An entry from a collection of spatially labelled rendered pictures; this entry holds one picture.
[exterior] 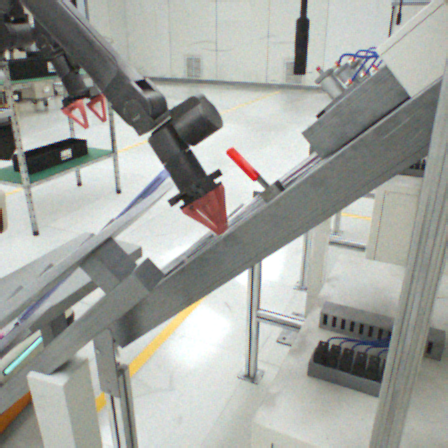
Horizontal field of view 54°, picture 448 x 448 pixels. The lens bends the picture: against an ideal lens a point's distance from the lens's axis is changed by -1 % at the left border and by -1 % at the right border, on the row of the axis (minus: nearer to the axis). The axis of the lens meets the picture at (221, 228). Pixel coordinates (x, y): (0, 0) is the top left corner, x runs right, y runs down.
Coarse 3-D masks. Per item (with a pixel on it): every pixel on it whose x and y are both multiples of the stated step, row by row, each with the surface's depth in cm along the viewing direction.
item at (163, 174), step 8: (160, 176) 56; (168, 176) 56; (152, 184) 57; (160, 184) 57; (144, 192) 58; (152, 192) 58; (136, 200) 59; (128, 208) 60; (72, 272) 68; (64, 280) 69; (56, 288) 71; (48, 296) 72; (32, 304) 74; (40, 304) 74; (32, 312) 75; (24, 320) 77; (0, 336) 81
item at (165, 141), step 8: (168, 120) 75; (160, 128) 75; (168, 128) 73; (152, 136) 74; (160, 136) 73; (168, 136) 73; (176, 136) 74; (152, 144) 74; (160, 144) 74; (168, 144) 73; (176, 144) 74; (184, 144) 75; (160, 152) 74; (168, 152) 74; (176, 152) 74; (160, 160) 75; (168, 160) 75
